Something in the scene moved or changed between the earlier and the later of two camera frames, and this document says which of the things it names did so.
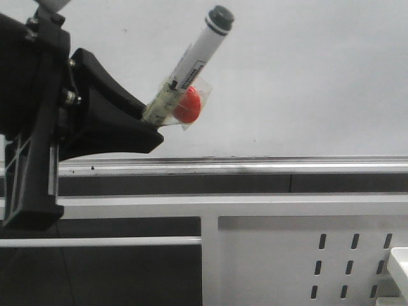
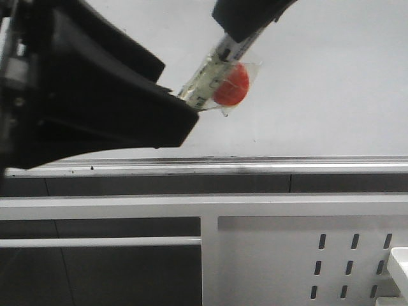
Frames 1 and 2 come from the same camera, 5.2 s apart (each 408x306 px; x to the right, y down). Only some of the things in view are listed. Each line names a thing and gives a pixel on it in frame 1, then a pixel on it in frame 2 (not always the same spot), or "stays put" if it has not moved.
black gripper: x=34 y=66 → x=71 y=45
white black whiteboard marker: x=159 y=110 → x=199 y=92
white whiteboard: x=298 y=87 stays put
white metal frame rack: x=209 y=208 stays put
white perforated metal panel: x=308 y=261 stays put
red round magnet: x=188 y=108 → x=233 y=85
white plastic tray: x=398 y=269 stays put
